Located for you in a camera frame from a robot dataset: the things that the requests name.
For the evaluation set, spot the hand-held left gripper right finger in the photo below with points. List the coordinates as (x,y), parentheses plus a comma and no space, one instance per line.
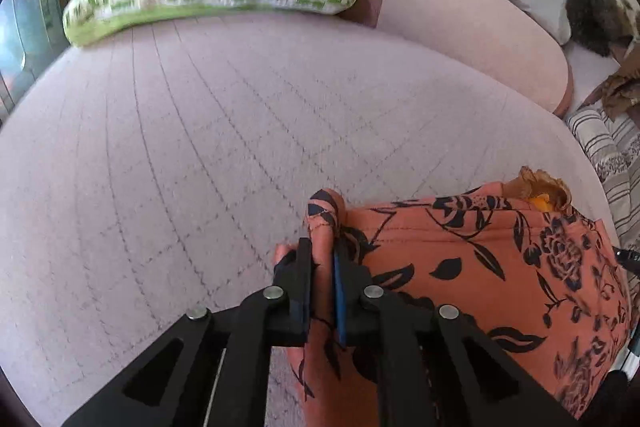
(341,302)

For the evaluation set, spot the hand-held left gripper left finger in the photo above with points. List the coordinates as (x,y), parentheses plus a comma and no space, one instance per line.
(301,302)

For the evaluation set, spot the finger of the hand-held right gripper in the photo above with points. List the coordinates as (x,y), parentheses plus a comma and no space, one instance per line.
(629,257)

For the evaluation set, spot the orange floral shirt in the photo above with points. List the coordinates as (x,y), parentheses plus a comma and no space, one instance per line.
(475,287)

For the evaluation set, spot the striped grey white cloth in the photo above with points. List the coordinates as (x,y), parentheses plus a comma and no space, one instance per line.
(610,157)

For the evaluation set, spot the brown ruffled cloth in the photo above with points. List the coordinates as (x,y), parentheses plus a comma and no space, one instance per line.
(622,89)

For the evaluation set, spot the bed with pale quilted sheet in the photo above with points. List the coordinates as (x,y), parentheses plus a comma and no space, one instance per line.
(175,157)

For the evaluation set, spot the dark fuzzy cloth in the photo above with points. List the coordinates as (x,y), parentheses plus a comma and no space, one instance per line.
(595,19)

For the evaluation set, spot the pink bolster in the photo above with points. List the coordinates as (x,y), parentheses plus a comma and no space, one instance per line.
(460,17)

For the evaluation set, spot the stained glass window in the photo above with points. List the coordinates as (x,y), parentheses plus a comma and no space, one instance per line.
(22,32)

